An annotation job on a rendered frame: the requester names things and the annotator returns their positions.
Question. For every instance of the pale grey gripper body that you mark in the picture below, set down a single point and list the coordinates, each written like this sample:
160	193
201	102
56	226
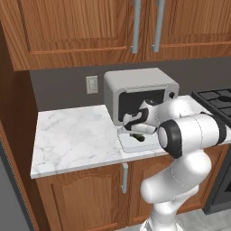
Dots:
145	129

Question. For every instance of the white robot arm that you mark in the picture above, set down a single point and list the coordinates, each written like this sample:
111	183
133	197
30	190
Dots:
186	132

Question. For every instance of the clear tupperware container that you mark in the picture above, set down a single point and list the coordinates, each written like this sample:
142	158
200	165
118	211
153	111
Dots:
127	144

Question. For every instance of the grey toaster oven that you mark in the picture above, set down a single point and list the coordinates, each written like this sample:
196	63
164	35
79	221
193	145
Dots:
135	79

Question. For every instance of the wooden base cupboard door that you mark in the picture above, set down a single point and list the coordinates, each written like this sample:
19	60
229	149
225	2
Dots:
138	192
84	201

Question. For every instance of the black hob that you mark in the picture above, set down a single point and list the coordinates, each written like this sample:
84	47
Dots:
216	100

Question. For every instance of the dark grey oven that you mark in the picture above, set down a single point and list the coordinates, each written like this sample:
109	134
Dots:
221	186

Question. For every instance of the tall wooden side panel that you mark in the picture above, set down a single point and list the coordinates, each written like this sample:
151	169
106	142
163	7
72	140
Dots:
18	120

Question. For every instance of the grey fridge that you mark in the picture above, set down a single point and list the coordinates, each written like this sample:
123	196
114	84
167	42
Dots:
9	195

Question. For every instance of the white wall outlet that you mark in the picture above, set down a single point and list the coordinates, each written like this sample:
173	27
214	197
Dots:
92	84

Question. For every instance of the wooden wall cupboard door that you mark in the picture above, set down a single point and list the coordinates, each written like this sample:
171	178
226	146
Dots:
72	27
195	27

